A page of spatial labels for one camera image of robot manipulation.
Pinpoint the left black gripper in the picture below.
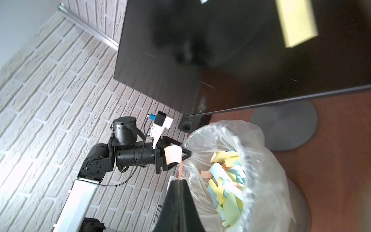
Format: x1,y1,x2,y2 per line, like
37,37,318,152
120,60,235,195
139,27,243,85
116,136,192,174

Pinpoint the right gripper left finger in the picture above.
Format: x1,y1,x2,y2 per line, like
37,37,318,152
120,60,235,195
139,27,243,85
153,179,180,232

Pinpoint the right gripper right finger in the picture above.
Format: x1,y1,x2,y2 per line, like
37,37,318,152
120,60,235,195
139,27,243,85
179,180,205,232

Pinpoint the pink sticky note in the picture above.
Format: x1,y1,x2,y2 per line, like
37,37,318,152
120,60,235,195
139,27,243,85
164,145,183,180

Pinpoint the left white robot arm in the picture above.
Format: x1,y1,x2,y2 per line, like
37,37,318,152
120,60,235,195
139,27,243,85
53,112,182,232

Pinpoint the black box under monitor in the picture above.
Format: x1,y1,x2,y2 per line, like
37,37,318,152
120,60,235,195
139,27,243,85
178,115,212,134

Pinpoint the pile of discarded sticky notes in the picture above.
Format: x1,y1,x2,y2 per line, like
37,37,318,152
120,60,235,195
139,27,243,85
201,151,247,228

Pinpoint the black flat monitor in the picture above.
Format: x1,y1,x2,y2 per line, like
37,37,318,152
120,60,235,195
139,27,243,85
114,1,371,116

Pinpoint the round grey monitor base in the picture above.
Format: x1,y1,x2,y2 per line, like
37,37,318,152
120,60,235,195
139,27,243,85
250,101,318,151

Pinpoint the light green sticky note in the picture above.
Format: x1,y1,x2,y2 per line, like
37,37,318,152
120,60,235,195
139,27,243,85
275,0,318,48

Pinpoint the clear plastic bin liner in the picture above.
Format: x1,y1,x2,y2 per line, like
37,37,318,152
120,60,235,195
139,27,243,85
183,120,294,232

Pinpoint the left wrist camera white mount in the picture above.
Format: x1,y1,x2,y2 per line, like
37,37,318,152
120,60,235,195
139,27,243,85
147,111,173,149

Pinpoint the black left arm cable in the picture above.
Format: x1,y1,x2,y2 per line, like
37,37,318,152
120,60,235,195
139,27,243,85
98,121,151,188

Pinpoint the left aluminium corner post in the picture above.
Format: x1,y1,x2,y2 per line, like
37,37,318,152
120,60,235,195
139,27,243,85
58,3,119,51

